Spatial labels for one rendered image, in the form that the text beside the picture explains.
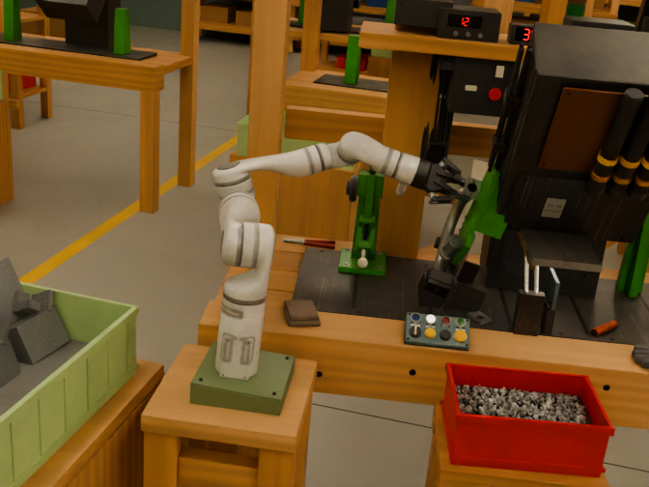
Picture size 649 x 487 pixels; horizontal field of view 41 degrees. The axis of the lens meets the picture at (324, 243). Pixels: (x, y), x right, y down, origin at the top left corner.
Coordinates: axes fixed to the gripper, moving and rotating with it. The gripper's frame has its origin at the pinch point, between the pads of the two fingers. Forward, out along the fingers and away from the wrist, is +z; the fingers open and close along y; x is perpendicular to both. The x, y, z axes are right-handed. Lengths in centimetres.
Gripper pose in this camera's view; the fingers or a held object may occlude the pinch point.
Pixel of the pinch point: (465, 190)
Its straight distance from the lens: 224.1
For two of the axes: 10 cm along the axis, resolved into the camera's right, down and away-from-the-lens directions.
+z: 9.4, 3.4, 0.5
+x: -1.8, 3.6, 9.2
